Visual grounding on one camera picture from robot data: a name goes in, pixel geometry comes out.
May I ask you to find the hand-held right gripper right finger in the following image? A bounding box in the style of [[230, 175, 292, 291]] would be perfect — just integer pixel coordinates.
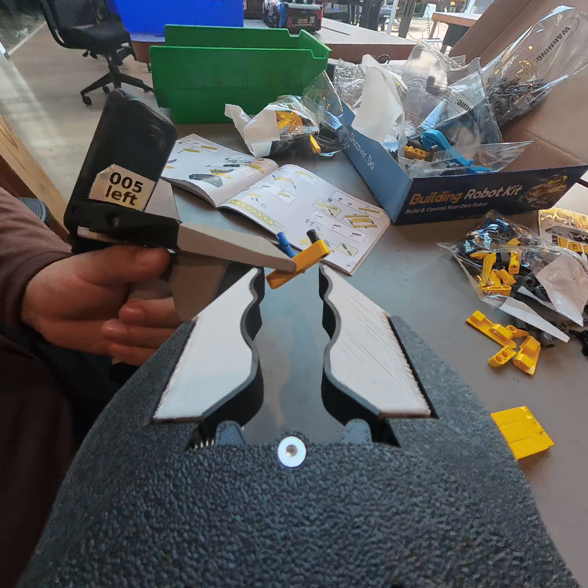
[[318, 265, 432, 429]]

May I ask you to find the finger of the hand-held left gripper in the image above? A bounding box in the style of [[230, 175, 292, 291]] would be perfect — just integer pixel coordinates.
[[176, 222, 298, 273]]

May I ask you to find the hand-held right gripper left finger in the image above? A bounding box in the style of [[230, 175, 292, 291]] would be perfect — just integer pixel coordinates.
[[153, 268, 266, 428]]

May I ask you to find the yellow five-hole beam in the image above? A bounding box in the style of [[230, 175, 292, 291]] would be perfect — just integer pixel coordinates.
[[266, 241, 331, 290]]

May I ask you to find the large yellow panel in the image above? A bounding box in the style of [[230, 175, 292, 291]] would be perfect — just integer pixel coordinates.
[[491, 406, 555, 460]]

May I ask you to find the person's left forearm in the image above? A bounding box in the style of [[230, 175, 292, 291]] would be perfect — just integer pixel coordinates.
[[0, 186, 74, 322]]

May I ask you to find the grey desk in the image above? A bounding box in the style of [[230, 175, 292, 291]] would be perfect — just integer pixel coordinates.
[[172, 60, 588, 552]]

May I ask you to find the person's left hand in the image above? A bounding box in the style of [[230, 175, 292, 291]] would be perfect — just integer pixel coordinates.
[[21, 245, 182, 366]]

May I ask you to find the open instruction booklet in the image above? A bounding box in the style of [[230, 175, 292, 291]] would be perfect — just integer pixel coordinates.
[[161, 133, 391, 276]]

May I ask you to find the wooden pillar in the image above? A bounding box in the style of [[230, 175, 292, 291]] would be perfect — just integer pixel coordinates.
[[0, 114, 70, 239]]

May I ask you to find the office chair base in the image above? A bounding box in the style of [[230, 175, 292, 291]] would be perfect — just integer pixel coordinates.
[[39, 0, 154, 106]]

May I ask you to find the yellow angled panel piece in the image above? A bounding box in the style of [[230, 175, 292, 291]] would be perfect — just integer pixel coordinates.
[[466, 311, 517, 348]]

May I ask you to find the green bin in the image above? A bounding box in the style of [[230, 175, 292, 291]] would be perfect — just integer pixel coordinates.
[[149, 24, 332, 125]]

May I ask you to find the plastic bag of large parts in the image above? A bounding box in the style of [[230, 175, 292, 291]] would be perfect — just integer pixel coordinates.
[[225, 71, 354, 159]]

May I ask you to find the blue storage bin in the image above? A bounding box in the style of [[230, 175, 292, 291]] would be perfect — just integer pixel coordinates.
[[112, 0, 245, 36]]

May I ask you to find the yellow curved panel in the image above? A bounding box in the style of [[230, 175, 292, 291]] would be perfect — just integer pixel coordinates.
[[512, 335, 542, 375]]

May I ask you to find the plastic bag of yellow parts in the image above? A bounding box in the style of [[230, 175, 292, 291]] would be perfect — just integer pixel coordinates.
[[439, 210, 588, 343]]

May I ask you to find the dark blue kit box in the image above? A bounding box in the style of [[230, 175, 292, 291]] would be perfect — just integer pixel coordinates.
[[340, 0, 588, 226]]

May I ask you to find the person's brown sweater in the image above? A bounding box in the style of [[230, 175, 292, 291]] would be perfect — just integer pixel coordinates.
[[0, 322, 81, 588]]

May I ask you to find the dark toy vehicle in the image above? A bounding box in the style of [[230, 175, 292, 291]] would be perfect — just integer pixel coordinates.
[[262, 0, 323, 34]]

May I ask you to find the yellow and grey sticker sheet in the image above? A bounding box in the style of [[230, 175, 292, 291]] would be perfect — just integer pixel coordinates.
[[537, 208, 588, 258]]

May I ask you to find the background wooden table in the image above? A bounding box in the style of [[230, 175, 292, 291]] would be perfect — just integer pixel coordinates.
[[243, 17, 418, 61]]

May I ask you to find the plastic bag with blue parts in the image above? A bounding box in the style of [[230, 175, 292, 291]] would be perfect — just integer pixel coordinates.
[[333, 5, 585, 175]]

